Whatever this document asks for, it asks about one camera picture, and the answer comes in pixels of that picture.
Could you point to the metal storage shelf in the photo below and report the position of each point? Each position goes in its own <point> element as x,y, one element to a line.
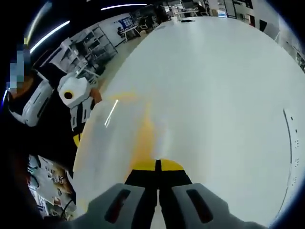
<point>93,47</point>

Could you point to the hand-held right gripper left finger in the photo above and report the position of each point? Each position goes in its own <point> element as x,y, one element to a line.
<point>133,200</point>

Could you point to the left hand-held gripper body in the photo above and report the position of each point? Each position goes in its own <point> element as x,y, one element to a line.
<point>76,89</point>

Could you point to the white chest-worn device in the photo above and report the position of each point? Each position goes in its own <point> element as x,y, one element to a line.
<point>37,105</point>

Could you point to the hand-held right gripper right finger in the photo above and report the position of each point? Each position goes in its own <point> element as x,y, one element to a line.
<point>181,200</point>

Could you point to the clear storage box yellow latches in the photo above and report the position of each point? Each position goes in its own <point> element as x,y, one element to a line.
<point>124,133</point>

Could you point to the person's dark clothing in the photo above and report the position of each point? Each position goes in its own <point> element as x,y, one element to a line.
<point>50,143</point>

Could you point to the person's left hand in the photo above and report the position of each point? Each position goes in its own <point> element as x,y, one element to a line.
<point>96,96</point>

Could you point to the printed cloth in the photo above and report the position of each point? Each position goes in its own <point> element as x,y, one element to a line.
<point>51,179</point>

